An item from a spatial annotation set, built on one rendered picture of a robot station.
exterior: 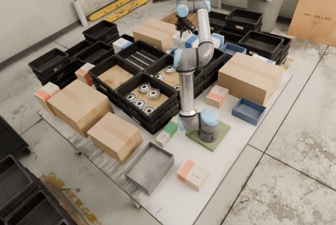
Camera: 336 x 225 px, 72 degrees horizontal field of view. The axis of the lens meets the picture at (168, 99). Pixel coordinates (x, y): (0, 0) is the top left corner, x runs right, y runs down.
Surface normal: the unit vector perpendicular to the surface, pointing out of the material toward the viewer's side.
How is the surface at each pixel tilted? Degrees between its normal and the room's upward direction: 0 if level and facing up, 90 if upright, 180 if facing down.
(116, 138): 0
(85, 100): 0
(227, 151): 0
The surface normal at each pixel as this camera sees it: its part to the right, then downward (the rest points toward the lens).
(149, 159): -0.11, -0.69
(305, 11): -0.63, 0.44
